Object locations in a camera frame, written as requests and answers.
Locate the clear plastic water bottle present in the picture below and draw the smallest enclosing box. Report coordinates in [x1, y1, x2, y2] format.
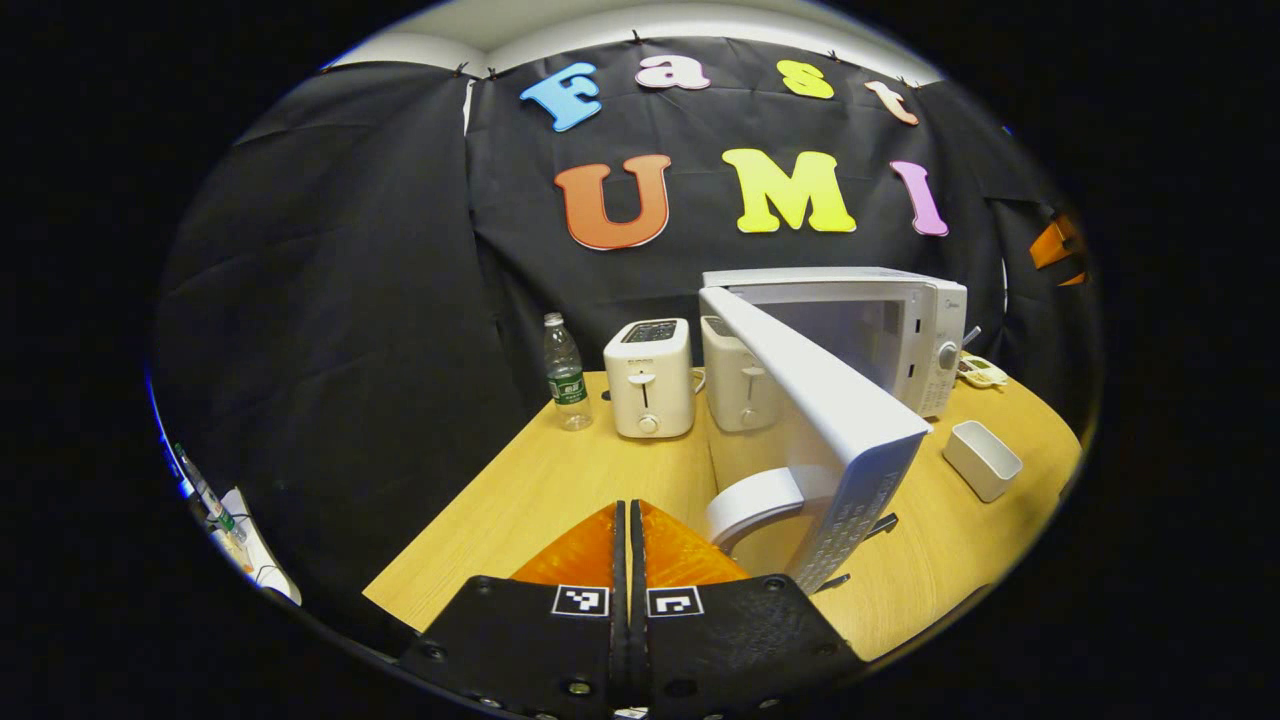
[543, 312, 593, 432]

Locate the black backdrop cloth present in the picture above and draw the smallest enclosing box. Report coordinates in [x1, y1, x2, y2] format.
[150, 35, 1101, 641]

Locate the white paper sheet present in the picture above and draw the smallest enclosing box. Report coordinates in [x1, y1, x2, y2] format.
[215, 487, 303, 606]

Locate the computer monitor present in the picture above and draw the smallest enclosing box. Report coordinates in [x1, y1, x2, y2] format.
[148, 370, 196, 501]

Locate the green labelled small bottle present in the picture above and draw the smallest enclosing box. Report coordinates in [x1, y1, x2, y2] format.
[172, 443, 246, 546]

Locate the white toaster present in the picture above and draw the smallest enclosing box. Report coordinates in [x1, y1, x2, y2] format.
[603, 318, 698, 439]
[700, 315, 786, 434]

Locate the white microwave oven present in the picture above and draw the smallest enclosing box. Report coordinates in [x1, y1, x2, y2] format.
[697, 266, 969, 597]

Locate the white divided grain dish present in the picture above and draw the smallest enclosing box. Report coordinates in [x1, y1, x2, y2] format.
[955, 350, 1009, 391]

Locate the white rectangular tray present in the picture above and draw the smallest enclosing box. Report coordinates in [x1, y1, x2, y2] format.
[942, 420, 1024, 503]

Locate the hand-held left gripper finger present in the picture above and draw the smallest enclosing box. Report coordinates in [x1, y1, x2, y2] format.
[398, 500, 629, 720]
[628, 498, 867, 720]

